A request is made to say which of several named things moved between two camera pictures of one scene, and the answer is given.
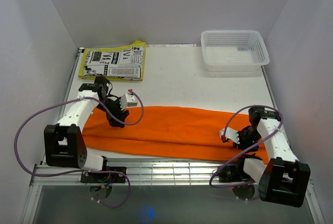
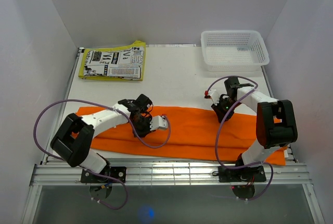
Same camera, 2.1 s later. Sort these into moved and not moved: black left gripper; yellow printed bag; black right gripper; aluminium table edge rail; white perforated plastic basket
Moved: black left gripper; black right gripper
Not moved: white perforated plastic basket; yellow printed bag; aluminium table edge rail
